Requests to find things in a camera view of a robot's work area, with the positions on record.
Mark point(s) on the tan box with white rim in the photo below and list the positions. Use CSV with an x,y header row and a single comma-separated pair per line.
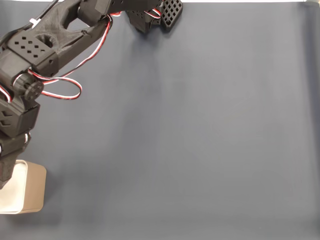
x,y
35,187

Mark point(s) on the white soft padding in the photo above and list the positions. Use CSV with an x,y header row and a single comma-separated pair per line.
x,y
15,195

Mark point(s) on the dark grey table mat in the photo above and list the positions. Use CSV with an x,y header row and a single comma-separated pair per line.
x,y
175,150

